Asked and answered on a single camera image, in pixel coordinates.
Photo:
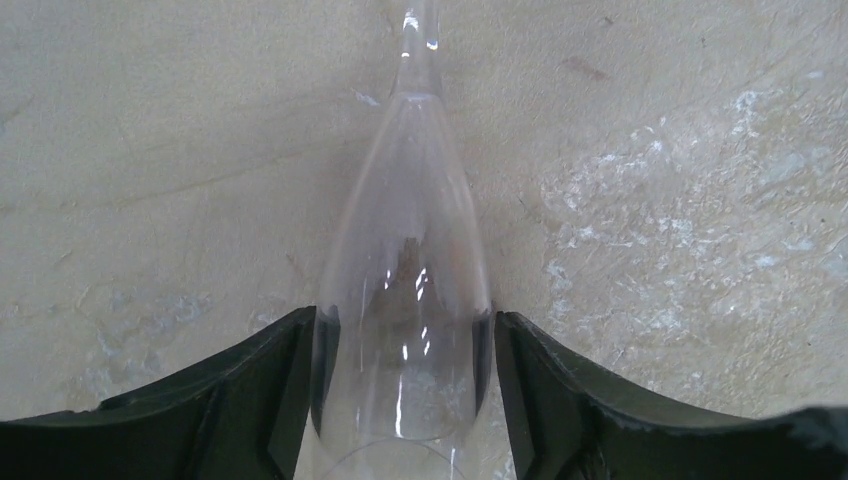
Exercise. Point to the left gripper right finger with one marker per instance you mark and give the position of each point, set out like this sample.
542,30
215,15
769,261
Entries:
570,418

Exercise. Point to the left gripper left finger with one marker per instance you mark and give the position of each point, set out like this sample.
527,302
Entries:
239,414

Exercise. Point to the clear wine glass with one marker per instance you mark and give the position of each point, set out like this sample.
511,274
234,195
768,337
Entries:
403,333

